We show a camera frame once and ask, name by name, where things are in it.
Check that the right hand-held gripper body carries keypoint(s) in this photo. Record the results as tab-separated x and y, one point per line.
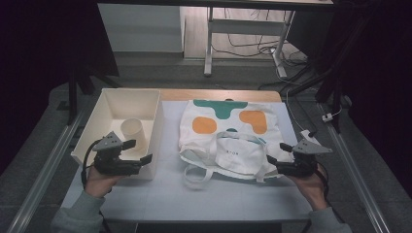
301	165

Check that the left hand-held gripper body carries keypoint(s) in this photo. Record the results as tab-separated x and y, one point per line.
110	163

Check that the white cup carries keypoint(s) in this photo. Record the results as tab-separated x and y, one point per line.
132	131

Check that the white plastic bin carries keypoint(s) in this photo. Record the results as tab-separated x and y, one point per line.
94	129

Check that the white tote bag coloured patches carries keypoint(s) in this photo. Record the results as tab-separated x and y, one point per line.
226	129

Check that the person's left hand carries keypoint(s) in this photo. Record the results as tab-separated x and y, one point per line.
98	184

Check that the person's right hand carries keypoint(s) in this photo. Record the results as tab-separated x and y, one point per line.
309	191

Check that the white power strip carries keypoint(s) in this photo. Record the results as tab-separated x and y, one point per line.
306	133

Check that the pale blue table mat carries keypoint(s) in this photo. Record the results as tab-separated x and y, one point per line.
168	194

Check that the small white adapter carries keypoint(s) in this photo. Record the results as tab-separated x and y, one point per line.
327	117

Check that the black tripod stand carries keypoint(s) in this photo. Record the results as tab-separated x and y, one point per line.
333	81

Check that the white cabinet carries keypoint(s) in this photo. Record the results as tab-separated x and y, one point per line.
142	29

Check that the aluminium rail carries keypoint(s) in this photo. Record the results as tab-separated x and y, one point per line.
356	174
42	174

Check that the white desk frame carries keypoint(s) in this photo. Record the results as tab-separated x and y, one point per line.
243	27

